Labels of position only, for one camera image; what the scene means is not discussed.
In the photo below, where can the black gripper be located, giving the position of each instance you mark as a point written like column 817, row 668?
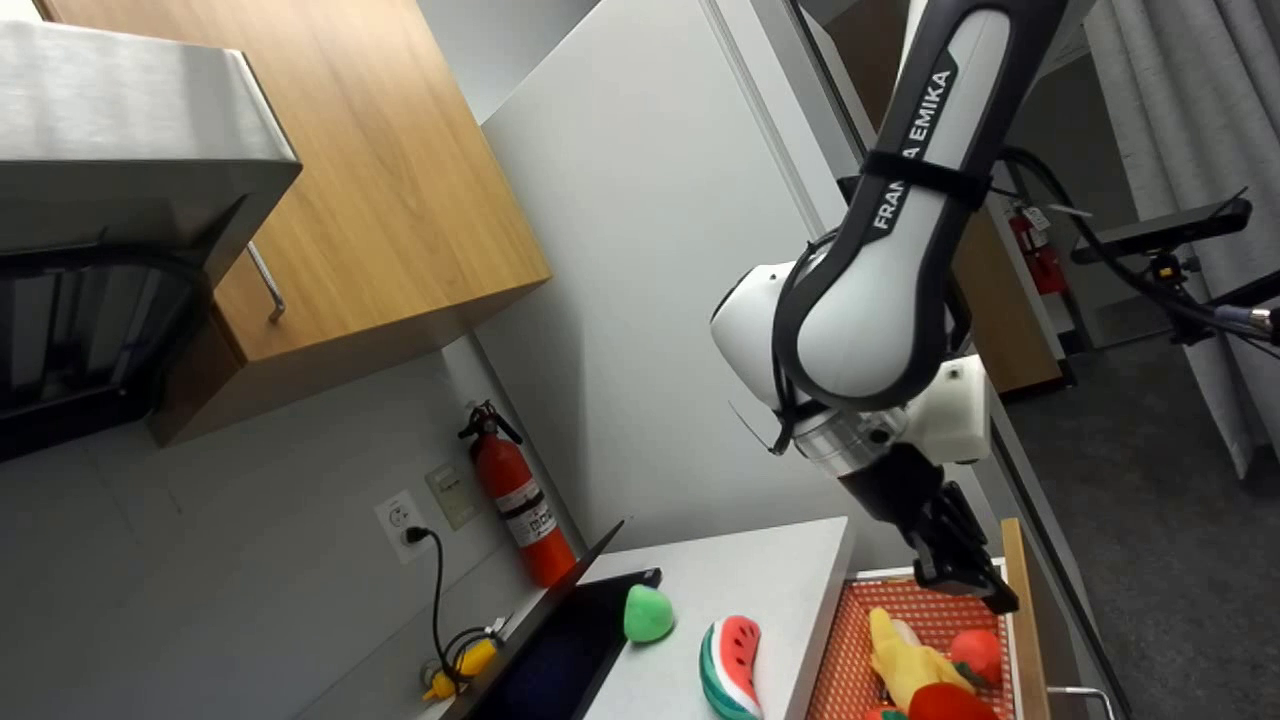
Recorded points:
column 926, row 513

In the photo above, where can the wooden-front white drawer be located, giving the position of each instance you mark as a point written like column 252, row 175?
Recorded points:
column 1024, row 624

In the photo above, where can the yellow banana plush toy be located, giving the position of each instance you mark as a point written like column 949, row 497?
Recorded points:
column 913, row 661

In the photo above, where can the watermelon slice plush toy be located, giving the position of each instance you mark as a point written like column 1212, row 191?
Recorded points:
column 731, row 673

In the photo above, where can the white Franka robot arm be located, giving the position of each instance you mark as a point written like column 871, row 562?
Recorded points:
column 865, row 306

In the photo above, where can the small strawberry plush toy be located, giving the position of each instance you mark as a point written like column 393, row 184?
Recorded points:
column 978, row 658

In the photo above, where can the red tomato plush toy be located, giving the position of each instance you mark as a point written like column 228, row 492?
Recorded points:
column 952, row 706

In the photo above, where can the orange checkered basket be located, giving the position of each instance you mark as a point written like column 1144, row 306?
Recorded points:
column 853, row 667

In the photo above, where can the green plush toy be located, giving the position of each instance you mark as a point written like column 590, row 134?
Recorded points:
column 648, row 618

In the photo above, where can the brown wooden door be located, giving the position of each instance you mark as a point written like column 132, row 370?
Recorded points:
column 1000, row 322

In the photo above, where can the red fire extinguisher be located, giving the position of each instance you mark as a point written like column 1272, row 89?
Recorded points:
column 1036, row 253
column 512, row 492

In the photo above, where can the black sink basin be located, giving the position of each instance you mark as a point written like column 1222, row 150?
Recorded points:
column 561, row 667

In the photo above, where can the yellow round object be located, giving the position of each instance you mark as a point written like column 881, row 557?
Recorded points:
column 479, row 658

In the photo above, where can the grey curtain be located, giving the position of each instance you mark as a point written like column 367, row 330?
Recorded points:
column 1202, row 95

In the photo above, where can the stainless steel range hood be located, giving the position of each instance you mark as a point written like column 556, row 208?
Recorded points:
column 122, row 134

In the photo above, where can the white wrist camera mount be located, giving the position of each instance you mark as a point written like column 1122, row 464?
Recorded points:
column 956, row 405

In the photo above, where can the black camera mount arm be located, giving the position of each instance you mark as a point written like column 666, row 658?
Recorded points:
column 1172, row 286

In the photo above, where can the black stereo camera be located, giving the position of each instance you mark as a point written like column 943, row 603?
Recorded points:
column 1161, row 229

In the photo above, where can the white switch plate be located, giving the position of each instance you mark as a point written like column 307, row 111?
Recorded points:
column 452, row 492

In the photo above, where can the white wall outlet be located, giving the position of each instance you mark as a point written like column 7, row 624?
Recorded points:
column 402, row 522

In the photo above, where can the wooden wall cabinet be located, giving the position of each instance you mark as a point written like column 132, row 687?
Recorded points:
column 375, row 175

